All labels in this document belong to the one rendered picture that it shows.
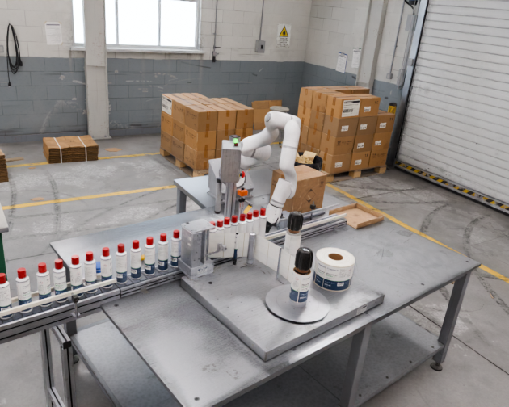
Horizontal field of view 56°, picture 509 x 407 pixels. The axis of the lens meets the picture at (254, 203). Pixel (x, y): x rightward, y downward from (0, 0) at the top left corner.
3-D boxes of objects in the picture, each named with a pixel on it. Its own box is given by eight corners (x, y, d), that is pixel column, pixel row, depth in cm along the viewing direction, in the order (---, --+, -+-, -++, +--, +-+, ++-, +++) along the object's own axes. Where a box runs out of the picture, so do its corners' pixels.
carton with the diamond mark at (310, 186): (291, 217, 331) (296, 181, 321) (268, 205, 348) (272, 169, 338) (321, 209, 349) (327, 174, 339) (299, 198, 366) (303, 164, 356)
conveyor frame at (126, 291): (119, 298, 232) (119, 289, 230) (110, 287, 240) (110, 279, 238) (346, 225, 332) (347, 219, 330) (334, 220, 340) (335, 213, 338)
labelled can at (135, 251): (133, 281, 237) (132, 244, 229) (128, 276, 241) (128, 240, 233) (143, 278, 240) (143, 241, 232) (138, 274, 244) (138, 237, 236)
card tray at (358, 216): (356, 229, 328) (357, 224, 327) (328, 215, 346) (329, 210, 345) (383, 220, 347) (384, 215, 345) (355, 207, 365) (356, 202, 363)
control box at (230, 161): (220, 182, 259) (222, 148, 252) (220, 171, 275) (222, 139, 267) (239, 183, 260) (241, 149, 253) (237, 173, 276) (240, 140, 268)
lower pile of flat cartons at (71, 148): (48, 164, 628) (47, 148, 619) (42, 152, 670) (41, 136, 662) (99, 160, 659) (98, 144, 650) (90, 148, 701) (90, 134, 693)
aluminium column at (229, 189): (225, 245, 290) (233, 137, 264) (221, 242, 293) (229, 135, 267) (232, 244, 293) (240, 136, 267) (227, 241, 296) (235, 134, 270)
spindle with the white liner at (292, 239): (289, 266, 263) (296, 217, 252) (278, 260, 270) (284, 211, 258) (300, 262, 269) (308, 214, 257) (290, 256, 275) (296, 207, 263)
